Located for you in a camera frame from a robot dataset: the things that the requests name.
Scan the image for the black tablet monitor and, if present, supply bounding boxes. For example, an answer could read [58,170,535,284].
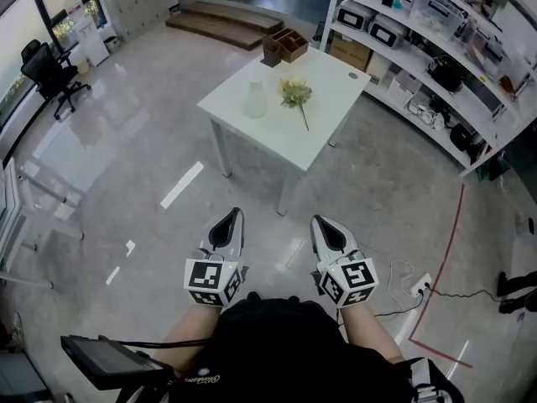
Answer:
[60,334,175,390]

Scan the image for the black power cable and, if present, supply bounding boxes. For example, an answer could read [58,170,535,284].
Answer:
[426,285,504,304]

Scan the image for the clear plastic storage bin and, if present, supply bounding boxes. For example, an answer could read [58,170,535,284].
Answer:
[409,0,465,41]

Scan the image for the white water dispenser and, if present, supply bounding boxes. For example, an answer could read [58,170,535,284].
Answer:
[66,0,111,67]

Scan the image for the black floor equipment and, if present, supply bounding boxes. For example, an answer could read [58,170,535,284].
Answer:
[497,270,537,315]

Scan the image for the wooden desk organizer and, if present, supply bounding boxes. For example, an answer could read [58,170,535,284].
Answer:
[272,27,310,65]

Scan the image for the white perforated basket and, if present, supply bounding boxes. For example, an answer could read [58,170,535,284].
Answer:
[388,70,423,108]

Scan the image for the grey harness strap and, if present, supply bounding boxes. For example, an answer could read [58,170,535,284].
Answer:
[409,357,462,403]

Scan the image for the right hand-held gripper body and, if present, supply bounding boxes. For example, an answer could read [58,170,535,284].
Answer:
[310,248,381,309]

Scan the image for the black bag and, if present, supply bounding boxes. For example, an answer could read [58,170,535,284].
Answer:
[449,123,473,153]

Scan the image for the person's left forearm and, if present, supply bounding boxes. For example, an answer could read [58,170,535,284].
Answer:
[161,302,224,373]

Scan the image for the white vase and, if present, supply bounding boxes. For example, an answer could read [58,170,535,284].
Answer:
[242,78,269,120]

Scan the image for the wooden steps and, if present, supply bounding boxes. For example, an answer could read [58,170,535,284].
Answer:
[165,0,284,52]

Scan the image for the white boxy appliance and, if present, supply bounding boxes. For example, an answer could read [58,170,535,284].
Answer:
[335,0,375,31]
[368,13,409,50]

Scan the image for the yellow flowers bunch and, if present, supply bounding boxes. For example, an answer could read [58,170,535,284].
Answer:
[277,76,314,133]

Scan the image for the cardboard box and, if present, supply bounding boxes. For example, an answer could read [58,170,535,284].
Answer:
[329,31,373,72]

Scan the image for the cream box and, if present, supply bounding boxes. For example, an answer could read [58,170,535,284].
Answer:
[364,52,394,85]

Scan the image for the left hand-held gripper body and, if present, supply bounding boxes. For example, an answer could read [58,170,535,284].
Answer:
[183,245,251,309]

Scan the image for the person's right forearm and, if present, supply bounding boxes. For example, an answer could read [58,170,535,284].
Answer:
[338,302,404,363]

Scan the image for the white cable bundle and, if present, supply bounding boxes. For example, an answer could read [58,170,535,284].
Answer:
[409,98,446,132]

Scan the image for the large black-framed window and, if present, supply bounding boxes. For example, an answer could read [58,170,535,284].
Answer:
[0,0,106,129]

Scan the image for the white shelf unit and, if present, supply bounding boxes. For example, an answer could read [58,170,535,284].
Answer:
[321,0,537,179]

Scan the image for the white table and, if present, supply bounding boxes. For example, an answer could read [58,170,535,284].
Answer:
[196,46,373,217]

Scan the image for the black office chair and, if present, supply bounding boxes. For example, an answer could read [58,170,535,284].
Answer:
[20,39,92,121]

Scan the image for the white desk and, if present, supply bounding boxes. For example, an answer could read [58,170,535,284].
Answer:
[0,157,86,290]

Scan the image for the grey cabinet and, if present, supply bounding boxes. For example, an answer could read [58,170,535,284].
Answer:
[0,349,52,403]

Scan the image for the black monitor cable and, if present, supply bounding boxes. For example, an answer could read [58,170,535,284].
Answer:
[107,338,209,349]

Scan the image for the black mesh bin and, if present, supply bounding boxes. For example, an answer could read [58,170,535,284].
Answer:
[312,21,329,52]

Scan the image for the dark round appliance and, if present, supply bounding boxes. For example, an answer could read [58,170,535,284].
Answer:
[426,53,465,93]

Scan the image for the dark brown pen holder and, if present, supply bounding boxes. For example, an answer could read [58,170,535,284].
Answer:
[260,34,283,68]

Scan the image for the person's black shirt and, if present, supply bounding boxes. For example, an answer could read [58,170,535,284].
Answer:
[167,296,465,403]

